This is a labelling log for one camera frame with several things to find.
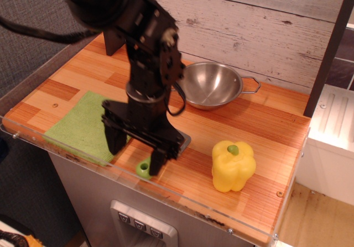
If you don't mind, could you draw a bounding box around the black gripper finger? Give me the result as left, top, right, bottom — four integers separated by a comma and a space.
149, 147, 167, 175
103, 121, 131, 155

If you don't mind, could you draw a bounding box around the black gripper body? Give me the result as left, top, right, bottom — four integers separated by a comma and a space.
102, 92, 183, 157

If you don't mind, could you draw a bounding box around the green handled grey spatula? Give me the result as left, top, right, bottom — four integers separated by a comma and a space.
136, 131, 191, 180

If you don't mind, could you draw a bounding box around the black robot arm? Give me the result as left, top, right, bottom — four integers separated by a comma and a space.
66, 0, 185, 176

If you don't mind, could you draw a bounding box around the green cloth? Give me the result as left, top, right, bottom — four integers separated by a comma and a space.
43, 91, 125, 166

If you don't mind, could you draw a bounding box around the silver dispenser button panel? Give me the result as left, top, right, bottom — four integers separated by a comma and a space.
110, 200, 179, 247

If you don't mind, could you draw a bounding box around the grey toy kitchen cabinet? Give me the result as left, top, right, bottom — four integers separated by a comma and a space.
49, 153, 251, 246

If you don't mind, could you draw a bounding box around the yellow toy bell pepper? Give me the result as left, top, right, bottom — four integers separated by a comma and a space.
212, 140, 256, 192

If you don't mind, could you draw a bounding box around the orange object bottom left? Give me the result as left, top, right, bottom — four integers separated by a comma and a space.
24, 235, 44, 247

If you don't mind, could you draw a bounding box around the clear acrylic guard rail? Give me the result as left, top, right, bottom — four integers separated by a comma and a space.
2, 111, 310, 246

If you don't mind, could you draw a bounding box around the steel two-handled bowl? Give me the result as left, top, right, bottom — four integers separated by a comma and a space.
178, 62, 261, 110

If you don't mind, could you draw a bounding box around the dark left support post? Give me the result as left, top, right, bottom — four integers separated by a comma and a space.
103, 29, 126, 56

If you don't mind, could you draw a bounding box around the dark support post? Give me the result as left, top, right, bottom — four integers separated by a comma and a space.
303, 0, 353, 118
103, 29, 126, 56

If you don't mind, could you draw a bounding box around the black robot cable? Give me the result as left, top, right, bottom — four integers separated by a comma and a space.
0, 16, 186, 117

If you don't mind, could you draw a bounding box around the dark right support post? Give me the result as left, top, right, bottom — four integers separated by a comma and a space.
303, 0, 353, 118

